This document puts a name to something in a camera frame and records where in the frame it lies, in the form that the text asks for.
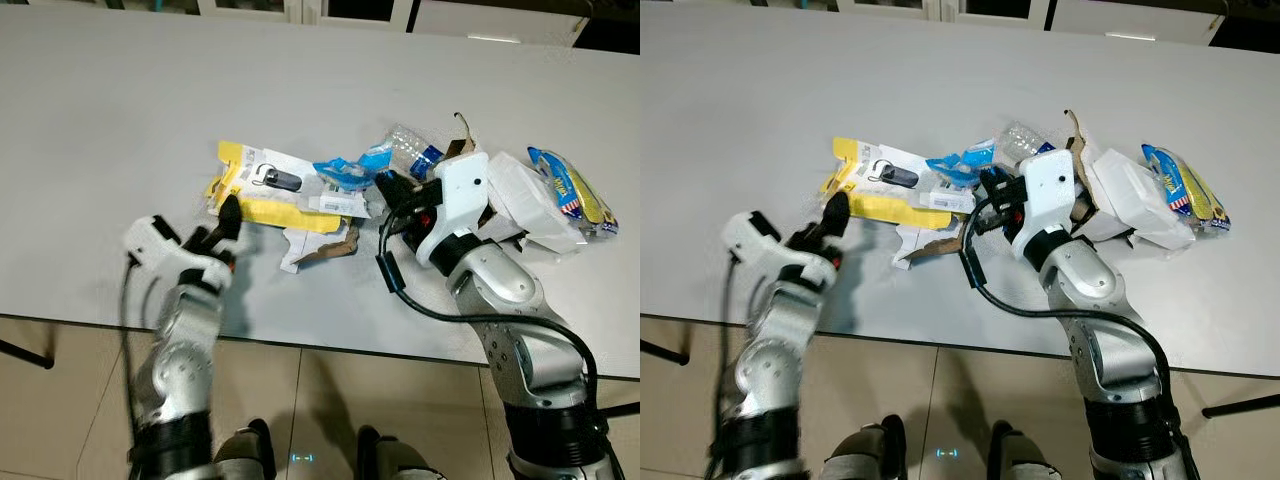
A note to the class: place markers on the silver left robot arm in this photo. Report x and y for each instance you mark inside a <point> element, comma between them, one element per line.
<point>775,340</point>
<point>180,340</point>

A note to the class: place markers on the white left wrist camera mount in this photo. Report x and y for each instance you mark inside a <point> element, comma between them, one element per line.
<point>750,235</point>
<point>150,240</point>

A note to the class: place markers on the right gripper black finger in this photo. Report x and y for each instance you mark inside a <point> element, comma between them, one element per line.
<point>990,181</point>
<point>392,187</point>

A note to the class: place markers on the grey folding table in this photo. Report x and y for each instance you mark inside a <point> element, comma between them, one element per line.
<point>740,120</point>
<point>100,150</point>

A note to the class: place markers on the light blue snack wrapper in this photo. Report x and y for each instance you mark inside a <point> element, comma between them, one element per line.
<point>955,168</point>
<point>345,172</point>

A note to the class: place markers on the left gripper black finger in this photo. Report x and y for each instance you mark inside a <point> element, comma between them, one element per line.
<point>836,215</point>
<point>229,218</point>

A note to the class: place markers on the torn brown cardboard piece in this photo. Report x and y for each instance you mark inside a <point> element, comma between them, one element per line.
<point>465,135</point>
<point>1078,135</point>

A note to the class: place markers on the yellow white headset package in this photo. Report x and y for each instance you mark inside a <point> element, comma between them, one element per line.
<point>890,208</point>
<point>270,210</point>

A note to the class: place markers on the clear plastic bottle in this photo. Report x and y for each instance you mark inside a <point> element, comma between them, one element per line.
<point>410,142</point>
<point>1020,138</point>

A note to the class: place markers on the blue yellow snack bag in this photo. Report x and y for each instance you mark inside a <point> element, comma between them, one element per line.
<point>1190,190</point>
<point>575,190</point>

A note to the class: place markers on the torn white cardboard scrap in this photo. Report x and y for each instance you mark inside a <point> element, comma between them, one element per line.
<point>920,245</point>
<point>310,250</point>

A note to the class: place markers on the white plastic container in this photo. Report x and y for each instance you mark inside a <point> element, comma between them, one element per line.
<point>1140,195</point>
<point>530,200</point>

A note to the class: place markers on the white cabinet row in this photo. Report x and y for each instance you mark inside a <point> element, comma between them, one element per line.
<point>1120,18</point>
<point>480,20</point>

